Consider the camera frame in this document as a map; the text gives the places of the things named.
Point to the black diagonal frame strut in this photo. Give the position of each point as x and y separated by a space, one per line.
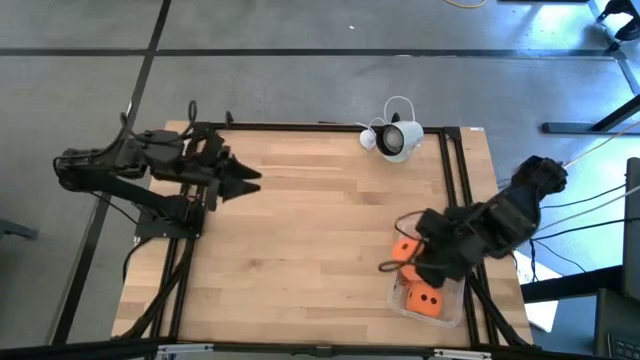
492 320
170 290

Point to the orange foam die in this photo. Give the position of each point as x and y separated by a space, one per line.
402 250
415 305

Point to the black keyboard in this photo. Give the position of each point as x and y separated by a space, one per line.
625 347

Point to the clear plastic bin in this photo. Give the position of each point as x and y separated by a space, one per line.
450 305

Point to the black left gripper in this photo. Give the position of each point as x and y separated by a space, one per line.
210 155

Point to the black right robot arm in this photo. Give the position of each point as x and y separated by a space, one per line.
542 175

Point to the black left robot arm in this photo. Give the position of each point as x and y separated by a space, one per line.
115 187

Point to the black stand foot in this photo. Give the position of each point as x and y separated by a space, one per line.
15 229

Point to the office chair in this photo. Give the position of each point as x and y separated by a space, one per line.
627 32

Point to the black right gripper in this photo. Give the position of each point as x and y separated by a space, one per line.
447 267

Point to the white spotlight lamp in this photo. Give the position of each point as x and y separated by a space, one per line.
412 132

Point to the silver frame bracket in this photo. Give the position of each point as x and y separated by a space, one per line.
185 348
460 353

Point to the black table frame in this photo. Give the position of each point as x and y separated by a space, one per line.
300 127

